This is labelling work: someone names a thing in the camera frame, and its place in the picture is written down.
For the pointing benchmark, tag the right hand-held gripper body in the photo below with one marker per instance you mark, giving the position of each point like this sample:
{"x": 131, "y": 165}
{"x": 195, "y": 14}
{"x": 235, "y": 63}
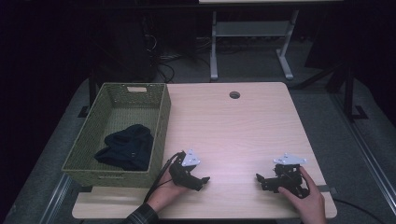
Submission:
{"x": 288, "y": 177}

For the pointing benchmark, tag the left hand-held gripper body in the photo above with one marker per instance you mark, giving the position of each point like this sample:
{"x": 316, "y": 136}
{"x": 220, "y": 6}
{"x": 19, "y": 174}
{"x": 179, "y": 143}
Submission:
{"x": 182, "y": 172}

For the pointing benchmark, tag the dark cloth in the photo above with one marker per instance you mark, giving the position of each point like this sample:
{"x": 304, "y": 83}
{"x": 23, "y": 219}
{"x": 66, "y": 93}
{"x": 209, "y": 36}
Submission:
{"x": 127, "y": 149}

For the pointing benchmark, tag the green woven basket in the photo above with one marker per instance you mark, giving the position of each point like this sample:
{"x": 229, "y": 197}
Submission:
{"x": 121, "y": 133}

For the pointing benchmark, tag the person's left hand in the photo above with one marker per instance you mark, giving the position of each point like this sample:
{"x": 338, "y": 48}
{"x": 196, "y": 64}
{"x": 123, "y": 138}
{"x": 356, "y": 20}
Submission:
{"x": 166, "y": 193}

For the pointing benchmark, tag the person's right hand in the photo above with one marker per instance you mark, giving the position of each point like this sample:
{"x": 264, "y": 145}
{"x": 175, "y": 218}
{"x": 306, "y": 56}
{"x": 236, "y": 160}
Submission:
{"x": 306, "y": 199}

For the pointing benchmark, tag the black metal stand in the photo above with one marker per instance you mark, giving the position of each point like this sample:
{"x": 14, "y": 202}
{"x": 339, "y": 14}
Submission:
{"x": 350, "y": 90}

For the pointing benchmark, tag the grey metal table frame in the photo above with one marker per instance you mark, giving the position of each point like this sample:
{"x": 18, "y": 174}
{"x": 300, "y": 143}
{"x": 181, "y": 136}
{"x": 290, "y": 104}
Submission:
{"x": 249, "y": 37}

